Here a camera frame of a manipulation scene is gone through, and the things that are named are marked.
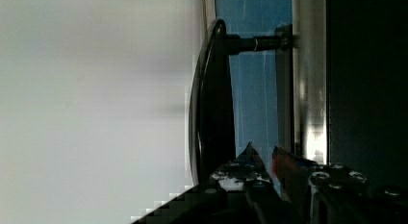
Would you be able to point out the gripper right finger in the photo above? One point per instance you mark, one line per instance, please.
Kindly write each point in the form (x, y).
(292, 173)

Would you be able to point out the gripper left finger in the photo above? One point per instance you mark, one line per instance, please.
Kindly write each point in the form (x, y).
(247, 166)

